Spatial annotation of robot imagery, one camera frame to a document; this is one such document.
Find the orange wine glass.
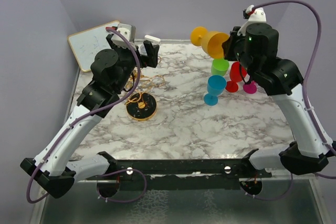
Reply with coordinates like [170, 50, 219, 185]
[190, 26, 229, 59]

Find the green wine glass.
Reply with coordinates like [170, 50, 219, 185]
[211, 58, 229, 77]

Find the red wine glass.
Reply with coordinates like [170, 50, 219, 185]
[226, 62, 247, 93]

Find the blue wine glass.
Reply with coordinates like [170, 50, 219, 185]
[204, 75, 227, 106]

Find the pink wine glass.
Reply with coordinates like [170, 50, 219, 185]
[243, 82, 257, 94]

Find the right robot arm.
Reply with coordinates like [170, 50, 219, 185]
[222, 23, 335, 177]

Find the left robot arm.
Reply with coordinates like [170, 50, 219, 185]
[20, 40, 160, 199]

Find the white eraser box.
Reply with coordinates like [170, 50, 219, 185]
[144, 35, 161, 45]

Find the small clear plastic cup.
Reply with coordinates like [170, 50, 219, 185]
[139, 45, 147, 55]

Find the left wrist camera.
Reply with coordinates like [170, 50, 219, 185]
[106, 23, 136, 49]

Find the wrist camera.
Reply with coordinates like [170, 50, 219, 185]
[106, 23, 136, 49]
[237, 5, 267, 36]

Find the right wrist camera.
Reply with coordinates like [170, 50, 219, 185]
[237, 5, 267, 36]

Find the gold wire glass rack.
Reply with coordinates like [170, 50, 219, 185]
[124, 69, 165, 122]

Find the small whiteboard gold frame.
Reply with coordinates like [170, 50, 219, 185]
[67, 20, 120, 72]

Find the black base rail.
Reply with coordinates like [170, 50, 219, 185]
[91, 158, 271, 191]

